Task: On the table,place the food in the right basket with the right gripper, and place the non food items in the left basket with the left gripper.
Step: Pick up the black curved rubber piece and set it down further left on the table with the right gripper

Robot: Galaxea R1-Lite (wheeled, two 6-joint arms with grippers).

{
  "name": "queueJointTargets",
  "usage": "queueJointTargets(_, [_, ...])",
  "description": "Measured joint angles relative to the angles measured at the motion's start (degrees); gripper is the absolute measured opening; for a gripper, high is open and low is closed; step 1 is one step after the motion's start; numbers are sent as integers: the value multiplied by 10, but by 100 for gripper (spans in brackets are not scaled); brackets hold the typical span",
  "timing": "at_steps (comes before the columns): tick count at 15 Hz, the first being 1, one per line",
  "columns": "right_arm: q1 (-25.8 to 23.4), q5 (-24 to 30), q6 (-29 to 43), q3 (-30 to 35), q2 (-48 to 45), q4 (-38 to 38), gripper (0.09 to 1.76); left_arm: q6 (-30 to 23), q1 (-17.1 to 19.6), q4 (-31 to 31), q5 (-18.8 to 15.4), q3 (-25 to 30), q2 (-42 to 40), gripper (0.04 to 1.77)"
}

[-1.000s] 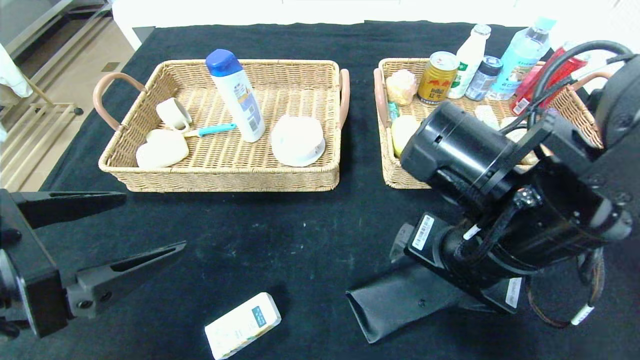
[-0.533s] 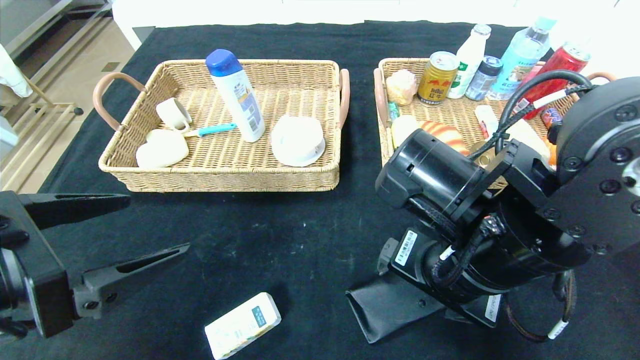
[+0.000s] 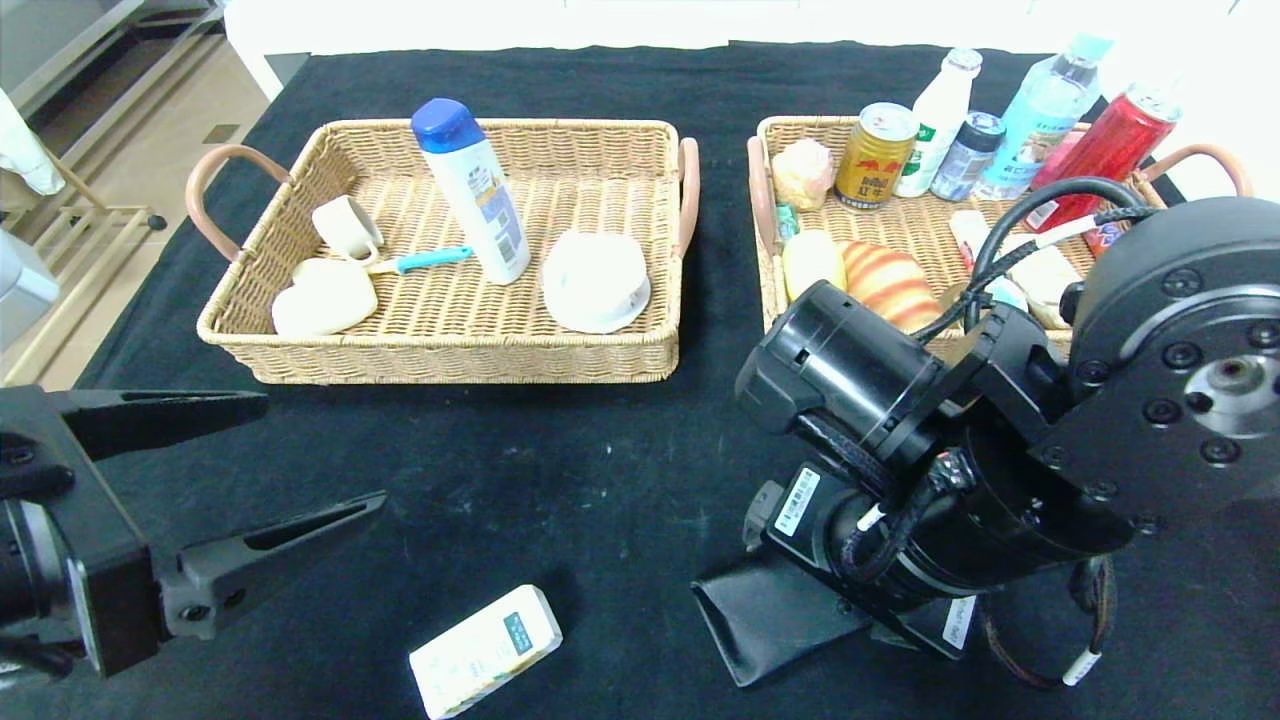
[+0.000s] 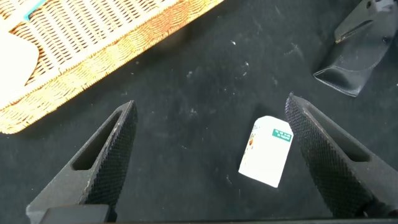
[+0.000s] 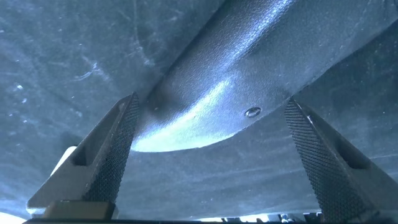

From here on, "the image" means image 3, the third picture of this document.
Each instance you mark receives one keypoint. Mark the white furniture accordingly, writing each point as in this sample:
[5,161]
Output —
[290,30]

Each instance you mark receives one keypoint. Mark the white box with green label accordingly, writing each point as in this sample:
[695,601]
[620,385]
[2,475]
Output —
[485,650]

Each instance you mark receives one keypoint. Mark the wooden wheeled rack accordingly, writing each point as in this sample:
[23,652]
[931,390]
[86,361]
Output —
[85,265]

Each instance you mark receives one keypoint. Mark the white teacup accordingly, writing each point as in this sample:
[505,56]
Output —
[595,263]

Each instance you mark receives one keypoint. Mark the tall red drink can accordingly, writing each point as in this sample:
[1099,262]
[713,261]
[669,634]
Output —
[1110,140]

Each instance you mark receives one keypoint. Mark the silver can with green label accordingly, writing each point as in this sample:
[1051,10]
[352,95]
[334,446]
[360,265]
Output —
[1010,292]

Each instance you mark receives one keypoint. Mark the white round container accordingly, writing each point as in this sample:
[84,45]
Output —
[600,324]

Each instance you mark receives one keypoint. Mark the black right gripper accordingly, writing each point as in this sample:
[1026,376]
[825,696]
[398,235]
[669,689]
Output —
[822,585]

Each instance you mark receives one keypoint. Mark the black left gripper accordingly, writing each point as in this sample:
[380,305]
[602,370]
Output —
[108,572]

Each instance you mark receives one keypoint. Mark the white milk bottle green label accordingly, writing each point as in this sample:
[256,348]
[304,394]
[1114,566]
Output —
[935,127]

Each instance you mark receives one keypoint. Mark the white hanging cloth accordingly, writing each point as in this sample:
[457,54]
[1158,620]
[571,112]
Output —
[25,150]

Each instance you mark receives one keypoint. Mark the green chewing gum pack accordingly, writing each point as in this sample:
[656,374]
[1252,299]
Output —
[787,222]

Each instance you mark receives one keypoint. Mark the orange and blue candy roll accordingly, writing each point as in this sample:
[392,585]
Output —
[1103,238]

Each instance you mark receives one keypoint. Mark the gold energy drink can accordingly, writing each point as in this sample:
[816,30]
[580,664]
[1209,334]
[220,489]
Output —
[873,162]

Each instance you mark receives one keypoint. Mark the black leather glasses case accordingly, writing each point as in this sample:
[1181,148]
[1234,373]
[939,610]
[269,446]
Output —
[760,620]

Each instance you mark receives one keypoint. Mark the cream heart-shaped box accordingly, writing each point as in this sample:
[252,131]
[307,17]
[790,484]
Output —
[325,300]

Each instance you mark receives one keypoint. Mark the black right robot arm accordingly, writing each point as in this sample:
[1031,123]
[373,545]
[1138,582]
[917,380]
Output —
[1180,380]

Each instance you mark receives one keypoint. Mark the white shampoo bottle blue cap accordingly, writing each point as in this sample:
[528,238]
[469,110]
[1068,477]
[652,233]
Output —
[480,200]

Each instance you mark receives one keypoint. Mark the small cream mug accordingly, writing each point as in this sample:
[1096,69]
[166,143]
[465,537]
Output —
[343,228]

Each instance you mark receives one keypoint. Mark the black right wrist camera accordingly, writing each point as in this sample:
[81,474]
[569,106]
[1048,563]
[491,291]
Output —
[795,500]

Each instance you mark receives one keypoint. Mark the striped brown croissant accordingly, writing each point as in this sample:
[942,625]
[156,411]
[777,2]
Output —
[890,280]

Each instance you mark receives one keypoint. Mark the grey metal shelf frame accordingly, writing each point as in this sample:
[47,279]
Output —
[75,55]

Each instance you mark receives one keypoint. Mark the yellow lemon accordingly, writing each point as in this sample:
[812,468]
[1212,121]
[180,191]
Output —
[812,262]

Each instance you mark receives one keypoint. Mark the clear water bottle blue cap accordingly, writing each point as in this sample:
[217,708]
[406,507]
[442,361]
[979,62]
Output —
[1040,117]

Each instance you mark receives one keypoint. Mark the green and white snack pack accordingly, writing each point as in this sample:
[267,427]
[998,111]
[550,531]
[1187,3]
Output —
[968,230]

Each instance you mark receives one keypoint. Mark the pink and yellow cupcake toy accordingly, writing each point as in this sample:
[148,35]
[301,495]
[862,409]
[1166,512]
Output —
[803,175]

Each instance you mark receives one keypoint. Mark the pale ridged bread loaf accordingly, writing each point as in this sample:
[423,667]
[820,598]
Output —
[1045,275]

